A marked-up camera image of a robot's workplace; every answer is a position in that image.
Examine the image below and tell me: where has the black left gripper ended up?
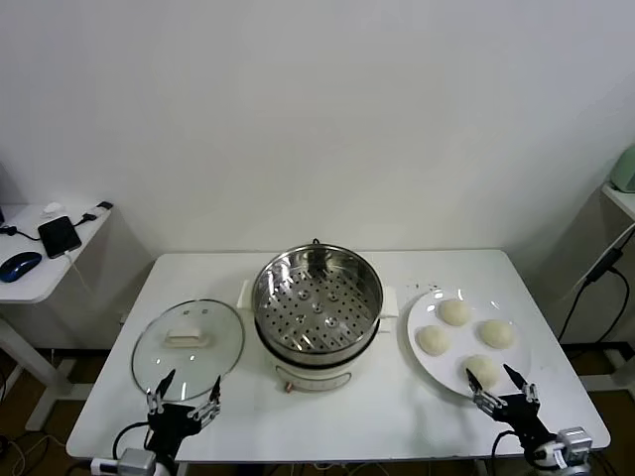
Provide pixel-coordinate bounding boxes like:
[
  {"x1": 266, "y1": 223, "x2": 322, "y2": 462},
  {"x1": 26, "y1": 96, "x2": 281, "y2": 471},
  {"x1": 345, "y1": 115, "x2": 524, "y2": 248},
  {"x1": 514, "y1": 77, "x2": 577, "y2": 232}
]
[{"x1": 145, "y1": 368, "x2": 223, "y2": 465}]

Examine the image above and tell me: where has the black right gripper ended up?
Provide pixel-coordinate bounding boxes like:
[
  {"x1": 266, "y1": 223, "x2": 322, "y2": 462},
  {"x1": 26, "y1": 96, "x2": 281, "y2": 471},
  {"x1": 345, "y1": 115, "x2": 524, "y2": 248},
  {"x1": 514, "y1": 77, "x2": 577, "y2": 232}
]
[{"x1": 463, "y1": 363, "x2": 558, "y2": 451}]

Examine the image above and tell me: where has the white steamed baozi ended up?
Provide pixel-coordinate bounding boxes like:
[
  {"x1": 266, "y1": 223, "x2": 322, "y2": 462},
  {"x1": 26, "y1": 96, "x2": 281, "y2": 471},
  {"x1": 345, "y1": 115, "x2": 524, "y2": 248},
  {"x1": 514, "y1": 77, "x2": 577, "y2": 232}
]
[
  {"x1": 438, "y1": 298, "x2": 471, "y2": 328},
  {"x1": 463, "y1": 354, "x2": 502, "y2": 391},
  {"x1": 415, "y1": 325, "x2": 451, "y2": 357},
  {"x1": 476, "y1": 319, "x2": 517, "y2": 349}
]

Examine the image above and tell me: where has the glass lid with white handle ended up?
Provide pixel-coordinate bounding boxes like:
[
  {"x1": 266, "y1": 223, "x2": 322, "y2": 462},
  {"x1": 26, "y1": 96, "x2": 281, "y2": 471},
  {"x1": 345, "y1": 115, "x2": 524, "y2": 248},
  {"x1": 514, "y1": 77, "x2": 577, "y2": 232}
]
[{"x1": 130, "y1": 297, "x2": 246, "y2": 403}]

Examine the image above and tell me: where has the steel steamer basket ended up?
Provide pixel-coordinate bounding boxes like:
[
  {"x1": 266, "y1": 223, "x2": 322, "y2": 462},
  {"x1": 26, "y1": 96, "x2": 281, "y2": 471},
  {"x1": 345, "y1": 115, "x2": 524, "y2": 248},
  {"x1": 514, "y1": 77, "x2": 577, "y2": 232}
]
[{"x1": 251, "y1": 243, "x2": 385, "y2": 362}]

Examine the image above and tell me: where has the white round plate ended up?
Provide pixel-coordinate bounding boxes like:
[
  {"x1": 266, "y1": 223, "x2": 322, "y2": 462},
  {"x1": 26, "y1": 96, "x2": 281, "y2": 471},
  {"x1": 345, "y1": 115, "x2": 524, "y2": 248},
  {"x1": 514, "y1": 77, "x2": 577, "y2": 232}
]
[{"x1": 406, "y1": 288, "x2": 533, "y2": 401}]

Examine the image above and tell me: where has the white electric cooker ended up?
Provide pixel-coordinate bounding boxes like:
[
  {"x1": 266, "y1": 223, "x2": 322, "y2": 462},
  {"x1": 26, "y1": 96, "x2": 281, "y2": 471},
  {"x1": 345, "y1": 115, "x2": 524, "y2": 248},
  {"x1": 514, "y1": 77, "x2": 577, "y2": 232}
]
[{"x1": 236, "y1": 280, "x2": 400, "y2": 393}]

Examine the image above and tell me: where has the black power adapter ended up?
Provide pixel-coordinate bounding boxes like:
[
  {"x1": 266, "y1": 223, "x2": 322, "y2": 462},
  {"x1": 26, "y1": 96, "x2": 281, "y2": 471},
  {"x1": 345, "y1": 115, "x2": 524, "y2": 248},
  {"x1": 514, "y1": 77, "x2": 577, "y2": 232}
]
[{"x1": 586, "y1": 247, "x2": 624, "y2": 284}]

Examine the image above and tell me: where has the white side table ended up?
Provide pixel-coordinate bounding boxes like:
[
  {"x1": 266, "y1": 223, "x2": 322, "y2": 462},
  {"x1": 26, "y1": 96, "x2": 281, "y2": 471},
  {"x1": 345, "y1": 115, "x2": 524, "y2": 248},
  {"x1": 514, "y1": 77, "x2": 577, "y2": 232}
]
[{"x1": 0, "y1": 201, "x2": 116, "y2": 432}]

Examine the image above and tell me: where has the black smartphone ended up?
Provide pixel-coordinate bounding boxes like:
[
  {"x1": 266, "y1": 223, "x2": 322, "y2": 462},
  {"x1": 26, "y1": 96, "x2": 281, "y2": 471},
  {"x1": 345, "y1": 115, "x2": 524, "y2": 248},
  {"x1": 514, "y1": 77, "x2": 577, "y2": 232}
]
[{"x1": 38, "y1": 215, "x2": 83, "y2": 260}]

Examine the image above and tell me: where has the black usb adapter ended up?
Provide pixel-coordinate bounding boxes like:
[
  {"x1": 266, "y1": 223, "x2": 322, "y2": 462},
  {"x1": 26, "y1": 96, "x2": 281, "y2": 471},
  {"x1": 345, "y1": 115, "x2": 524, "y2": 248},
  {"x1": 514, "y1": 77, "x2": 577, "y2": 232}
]
[{"x1": 73, "y1": 199, "x2": 115, "y2": 227}]

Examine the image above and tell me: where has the blue computer mouse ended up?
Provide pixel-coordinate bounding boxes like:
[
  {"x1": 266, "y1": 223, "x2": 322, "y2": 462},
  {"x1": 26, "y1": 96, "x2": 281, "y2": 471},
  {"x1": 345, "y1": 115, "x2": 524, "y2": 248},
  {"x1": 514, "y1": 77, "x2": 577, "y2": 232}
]
[{"x1": 0, "y1": 251, "x2": 43, "y2": 284}]

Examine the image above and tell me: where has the mint green appliance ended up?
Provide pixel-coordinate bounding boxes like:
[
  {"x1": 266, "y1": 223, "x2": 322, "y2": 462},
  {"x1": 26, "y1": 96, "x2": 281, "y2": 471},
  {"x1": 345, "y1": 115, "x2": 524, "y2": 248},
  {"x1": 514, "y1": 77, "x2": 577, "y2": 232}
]
[{"x1": 608, "y1": 143, "x2": 635, "y2": 193}]

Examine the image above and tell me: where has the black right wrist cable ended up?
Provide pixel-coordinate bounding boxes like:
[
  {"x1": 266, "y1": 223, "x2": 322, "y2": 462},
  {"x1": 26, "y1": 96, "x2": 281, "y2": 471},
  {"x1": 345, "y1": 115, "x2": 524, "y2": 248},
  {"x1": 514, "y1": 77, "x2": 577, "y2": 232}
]
[{"x1": 490, "y1": 428, "x2": 530, "y2": 470}]

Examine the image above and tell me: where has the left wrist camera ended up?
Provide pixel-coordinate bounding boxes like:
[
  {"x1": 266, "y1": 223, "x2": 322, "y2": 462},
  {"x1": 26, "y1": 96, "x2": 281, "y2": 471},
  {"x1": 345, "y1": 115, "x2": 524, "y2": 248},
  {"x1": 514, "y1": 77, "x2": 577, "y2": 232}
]
[{"x1": 120, "y1": 447, "x2": 156, "y2": 476}]

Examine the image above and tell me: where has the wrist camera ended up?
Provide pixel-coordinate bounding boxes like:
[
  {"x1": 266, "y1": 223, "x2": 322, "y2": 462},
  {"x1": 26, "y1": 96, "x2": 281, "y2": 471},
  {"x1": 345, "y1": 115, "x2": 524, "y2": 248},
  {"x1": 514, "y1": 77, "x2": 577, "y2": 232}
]
[
  {"x1": 554, "y1": 424, "x2": 595, "y2": 467},
  {"x1": 120, "y1": 447, "x2": 156, "y2": 476}
]

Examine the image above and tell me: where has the black adapter cable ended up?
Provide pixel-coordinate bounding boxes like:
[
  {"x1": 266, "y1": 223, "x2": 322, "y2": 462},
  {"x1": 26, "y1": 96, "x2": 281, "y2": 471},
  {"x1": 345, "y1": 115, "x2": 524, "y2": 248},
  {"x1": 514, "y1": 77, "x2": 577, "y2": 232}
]
[{"x1": 558, "y1": 266, "x2": 630, "y2": 344}]

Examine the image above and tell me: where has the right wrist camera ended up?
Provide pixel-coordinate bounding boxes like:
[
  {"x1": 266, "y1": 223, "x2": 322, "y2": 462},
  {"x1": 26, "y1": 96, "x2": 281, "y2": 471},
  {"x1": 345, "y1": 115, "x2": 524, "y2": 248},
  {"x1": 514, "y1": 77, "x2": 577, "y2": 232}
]
[{"x1": 554, "y1": 424, "x2": 595, "y2": 467}]

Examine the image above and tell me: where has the white phone cable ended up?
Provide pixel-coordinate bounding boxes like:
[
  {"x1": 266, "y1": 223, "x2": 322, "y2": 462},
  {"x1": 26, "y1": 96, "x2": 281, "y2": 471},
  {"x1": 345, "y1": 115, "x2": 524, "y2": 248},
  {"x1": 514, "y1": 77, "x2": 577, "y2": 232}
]
[{"x1": 63, "y1": 250, "x2": 98, "y2": 298}]

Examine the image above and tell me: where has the white hanging cable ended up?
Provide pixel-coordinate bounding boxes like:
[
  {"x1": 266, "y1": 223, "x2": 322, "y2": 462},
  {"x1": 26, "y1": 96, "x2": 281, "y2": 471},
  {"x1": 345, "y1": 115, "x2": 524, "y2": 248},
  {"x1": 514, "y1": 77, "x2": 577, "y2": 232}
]
[{"x1": 563, "y1": 230, "x2": 635, "y2": 301}]

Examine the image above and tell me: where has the black desk cable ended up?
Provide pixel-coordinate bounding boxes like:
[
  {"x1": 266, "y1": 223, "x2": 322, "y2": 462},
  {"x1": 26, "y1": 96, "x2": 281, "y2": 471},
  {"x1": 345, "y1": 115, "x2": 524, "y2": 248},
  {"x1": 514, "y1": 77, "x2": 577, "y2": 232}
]
[{"x1": 0, "y1": 223, "x2": 43, "y2": 243}]

